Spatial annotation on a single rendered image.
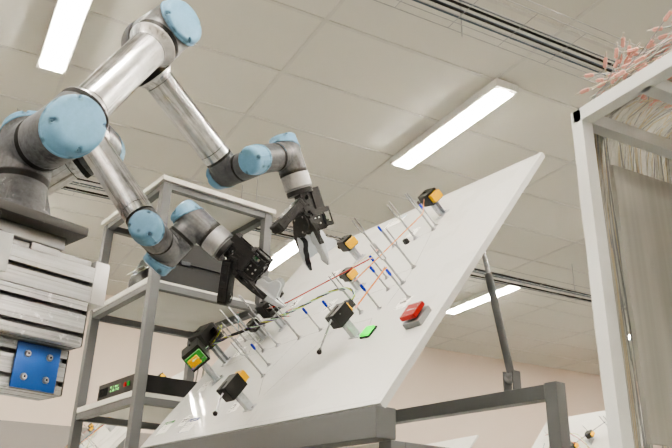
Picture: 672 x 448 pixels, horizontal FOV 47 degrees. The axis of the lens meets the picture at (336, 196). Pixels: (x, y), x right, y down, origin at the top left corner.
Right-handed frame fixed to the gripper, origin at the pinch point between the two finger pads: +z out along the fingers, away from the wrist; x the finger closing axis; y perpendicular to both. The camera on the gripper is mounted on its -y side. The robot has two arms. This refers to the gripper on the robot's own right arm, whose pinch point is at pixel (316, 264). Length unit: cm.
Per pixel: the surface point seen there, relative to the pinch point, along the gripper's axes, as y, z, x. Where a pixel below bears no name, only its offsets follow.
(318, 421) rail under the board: -22.0, 33.8, -14.6
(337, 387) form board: -12.8, 29.1, -11.9
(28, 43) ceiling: 37, -182, 278
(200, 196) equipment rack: 24, -40, 98
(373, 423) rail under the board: -21, 35, -34
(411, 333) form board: 1.9, 22.3, -26.2
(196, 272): 15, -12, 103
